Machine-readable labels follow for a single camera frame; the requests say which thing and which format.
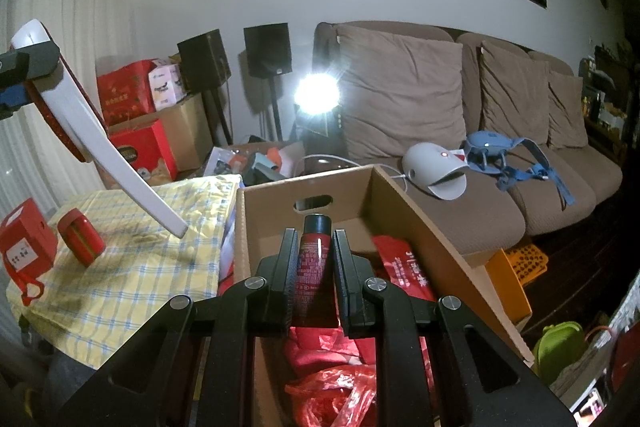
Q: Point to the small brown sofa cushion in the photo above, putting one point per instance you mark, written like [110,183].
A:
[567,112]

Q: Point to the red gold-printed gift bag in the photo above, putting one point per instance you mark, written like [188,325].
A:
[125,94]

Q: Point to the white dome massager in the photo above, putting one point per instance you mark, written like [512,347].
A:
[430,167]

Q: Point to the cluttered low cardboard box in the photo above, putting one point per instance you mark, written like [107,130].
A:
[250,162]

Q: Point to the orange smooth box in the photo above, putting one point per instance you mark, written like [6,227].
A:
[507,292]

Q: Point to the long red foil bag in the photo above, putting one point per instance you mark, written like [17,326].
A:
[325,392]

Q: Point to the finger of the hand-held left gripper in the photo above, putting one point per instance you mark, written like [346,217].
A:
[30,62]
[12,97]

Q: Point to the red shopping bag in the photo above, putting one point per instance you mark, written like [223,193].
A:
[625,357]

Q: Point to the dark red bottle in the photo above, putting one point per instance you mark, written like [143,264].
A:
[315,267]

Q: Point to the medium brown sofa cushion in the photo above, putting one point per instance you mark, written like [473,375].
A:
[515,92]

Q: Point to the red chocolate gift box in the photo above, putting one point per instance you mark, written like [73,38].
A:
[145,152]

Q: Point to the red square box white label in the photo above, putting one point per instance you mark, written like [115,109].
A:
[25,237]

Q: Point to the brown sofa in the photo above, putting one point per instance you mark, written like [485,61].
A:
[475,217]

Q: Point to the red packet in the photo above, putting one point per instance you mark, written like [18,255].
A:
[405,272]

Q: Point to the large brown sofa cushion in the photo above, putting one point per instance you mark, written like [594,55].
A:
[400,92]

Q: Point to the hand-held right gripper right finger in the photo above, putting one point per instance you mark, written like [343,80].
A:
[340,277]

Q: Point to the black speaker on stand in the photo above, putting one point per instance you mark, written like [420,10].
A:
[205,57]
[267,49]

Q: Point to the white pictured carton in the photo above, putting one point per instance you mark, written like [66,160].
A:
[167,84]

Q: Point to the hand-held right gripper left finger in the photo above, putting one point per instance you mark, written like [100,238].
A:
[287,277]

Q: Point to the white curtain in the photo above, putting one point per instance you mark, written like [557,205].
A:
[50,7]

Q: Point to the dark cluttered shelf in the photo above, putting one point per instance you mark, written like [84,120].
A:
[605,107]

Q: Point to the green plastic container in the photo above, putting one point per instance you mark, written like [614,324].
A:
[557,349]

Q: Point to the closed brown cardboard box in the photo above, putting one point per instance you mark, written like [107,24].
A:
[190,132]

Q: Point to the bright work lamp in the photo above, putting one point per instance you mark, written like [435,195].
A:
[317,92]

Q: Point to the yellow plaid tablecloth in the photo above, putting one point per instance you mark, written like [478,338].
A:
[125,282]

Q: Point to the orange perforated crate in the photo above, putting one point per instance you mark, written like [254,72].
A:
[530,262]

